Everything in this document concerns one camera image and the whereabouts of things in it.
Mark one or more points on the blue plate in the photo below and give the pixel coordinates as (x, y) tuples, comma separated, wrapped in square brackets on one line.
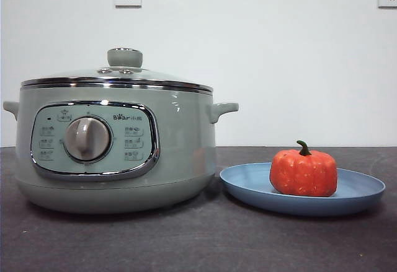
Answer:
[(248, 185)]

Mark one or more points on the pale green electric steamer pot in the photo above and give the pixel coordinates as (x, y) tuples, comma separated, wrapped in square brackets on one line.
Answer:
[(186, 148)]

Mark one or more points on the orange toy pumpkin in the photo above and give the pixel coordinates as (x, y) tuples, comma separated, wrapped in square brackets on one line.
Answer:
[(304, 176)]

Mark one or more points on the glass lid with green knob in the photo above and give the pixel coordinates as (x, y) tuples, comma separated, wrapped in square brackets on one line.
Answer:
[(124, 57)]

